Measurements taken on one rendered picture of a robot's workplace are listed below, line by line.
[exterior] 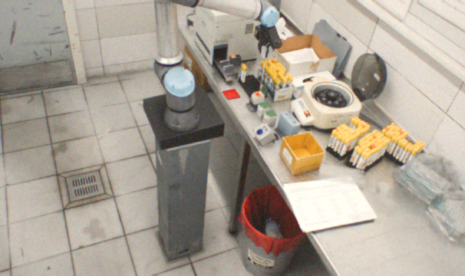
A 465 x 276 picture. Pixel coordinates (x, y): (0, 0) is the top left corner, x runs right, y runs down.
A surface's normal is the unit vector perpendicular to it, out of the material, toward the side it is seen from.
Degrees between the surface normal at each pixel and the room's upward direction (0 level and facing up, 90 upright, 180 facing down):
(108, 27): 90
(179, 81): 8
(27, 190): 0
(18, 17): 90
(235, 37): 90
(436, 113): 90
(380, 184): 0
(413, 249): 0
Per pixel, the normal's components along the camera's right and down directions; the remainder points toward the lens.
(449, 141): -0.91, 0.21
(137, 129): 0.09, -0.73
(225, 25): 0.40, 0.65
